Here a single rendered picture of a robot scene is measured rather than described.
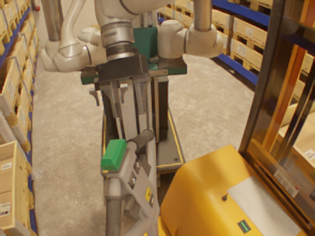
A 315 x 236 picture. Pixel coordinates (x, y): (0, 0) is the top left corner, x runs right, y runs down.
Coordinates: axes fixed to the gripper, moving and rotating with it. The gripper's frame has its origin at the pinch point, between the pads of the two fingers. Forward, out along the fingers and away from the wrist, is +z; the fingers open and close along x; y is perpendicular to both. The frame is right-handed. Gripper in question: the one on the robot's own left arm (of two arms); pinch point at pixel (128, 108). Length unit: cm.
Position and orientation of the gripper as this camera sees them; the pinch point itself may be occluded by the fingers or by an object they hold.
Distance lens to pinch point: 62.7
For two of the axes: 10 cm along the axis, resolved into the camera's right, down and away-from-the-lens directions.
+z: 1.6, 9.8, 1.3
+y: -3.1, 1.8, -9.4
